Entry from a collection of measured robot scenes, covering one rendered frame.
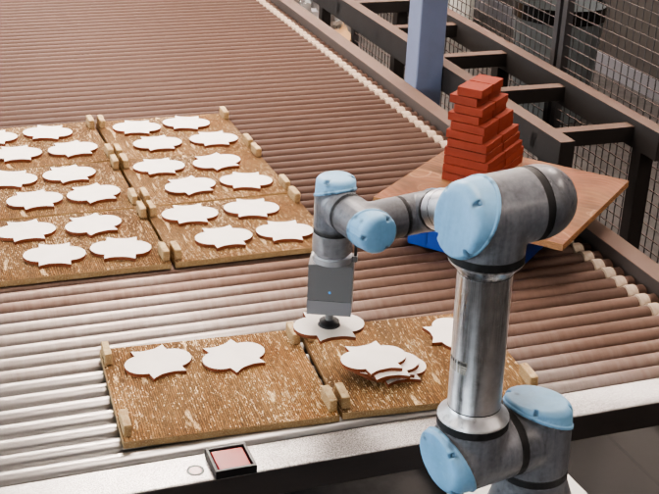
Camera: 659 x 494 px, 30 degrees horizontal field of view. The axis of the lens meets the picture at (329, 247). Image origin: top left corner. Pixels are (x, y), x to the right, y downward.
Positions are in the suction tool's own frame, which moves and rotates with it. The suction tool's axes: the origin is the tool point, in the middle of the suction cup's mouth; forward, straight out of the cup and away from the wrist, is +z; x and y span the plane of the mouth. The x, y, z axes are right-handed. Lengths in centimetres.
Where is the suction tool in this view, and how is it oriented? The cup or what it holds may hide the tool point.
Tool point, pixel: (329, 329)
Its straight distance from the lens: 236.6
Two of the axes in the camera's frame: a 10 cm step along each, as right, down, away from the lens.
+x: -0.8, 4.1, -9.1
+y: -10.0, -0.7, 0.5
